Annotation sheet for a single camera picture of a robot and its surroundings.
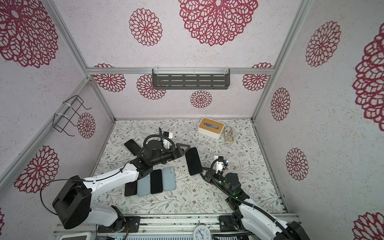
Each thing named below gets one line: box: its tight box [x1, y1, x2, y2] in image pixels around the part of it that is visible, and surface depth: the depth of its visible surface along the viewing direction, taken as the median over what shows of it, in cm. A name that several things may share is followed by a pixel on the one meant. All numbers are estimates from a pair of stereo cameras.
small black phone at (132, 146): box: [124, 139, 142, 156], surface depth 105 cm
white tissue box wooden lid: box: [198, 117, 225, 135], surface depth 112 cm
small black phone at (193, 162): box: [185, 147, 203, 176], surface depth 76 cm
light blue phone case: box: [137, 173, 151, 196], surface depth 87 cm
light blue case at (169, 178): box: [162, 166, 176, 191], surface depth 92 cm
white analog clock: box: [192, 225, 213, 240], surface depth 70 cm
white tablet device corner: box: [59, 232, 92, 240], surface depth 69 cm
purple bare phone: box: [150, 169, 163, 194], surface depth 88 cm
